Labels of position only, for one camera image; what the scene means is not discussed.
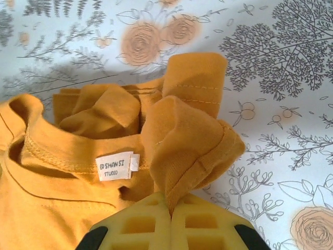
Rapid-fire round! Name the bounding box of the floral patterned tablecloth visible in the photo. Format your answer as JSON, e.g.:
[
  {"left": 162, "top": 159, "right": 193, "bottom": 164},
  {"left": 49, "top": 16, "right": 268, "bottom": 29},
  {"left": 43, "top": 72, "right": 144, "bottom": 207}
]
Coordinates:
[{"left": 0, "top": 0, "right": 333, "bottom": 250}]

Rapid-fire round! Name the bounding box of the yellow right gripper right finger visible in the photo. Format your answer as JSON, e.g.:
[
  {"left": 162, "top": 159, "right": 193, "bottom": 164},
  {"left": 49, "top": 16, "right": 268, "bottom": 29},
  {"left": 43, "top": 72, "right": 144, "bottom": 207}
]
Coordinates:
[{"left": 172, "top": 194, "right": 271, "bottom": 250}]

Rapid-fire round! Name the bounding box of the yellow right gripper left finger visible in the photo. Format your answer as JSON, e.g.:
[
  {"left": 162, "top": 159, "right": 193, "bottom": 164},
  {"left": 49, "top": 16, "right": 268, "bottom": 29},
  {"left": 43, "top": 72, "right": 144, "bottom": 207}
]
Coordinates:
[{"left": 78, "top": 192, "right": 173, "bottom": 250}]

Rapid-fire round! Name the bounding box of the mustard yellow t-shirt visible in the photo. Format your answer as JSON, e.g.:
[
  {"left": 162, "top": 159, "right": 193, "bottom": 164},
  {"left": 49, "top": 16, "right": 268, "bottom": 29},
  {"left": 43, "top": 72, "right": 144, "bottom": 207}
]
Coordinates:
[{"left": 0, "top": 52, "right": 247, "bottom": 250}]

